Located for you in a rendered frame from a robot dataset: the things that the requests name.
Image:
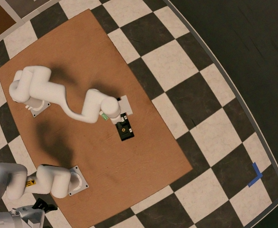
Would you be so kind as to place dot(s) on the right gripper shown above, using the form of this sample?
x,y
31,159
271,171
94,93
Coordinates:
x,y
35,211

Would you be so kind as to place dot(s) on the black three-compartment bin rack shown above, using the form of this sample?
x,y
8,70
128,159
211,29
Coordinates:
x,y
125,125

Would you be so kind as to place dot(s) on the green and white eraser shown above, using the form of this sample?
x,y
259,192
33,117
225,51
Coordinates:
x,y
103,115

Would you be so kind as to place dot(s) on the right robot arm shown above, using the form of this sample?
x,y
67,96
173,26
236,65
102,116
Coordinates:
x,y
59,180

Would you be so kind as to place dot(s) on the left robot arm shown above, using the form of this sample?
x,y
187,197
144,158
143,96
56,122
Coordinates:
x,y
31,86

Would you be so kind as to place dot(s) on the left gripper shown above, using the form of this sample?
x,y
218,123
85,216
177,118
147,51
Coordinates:
x,y
117,121

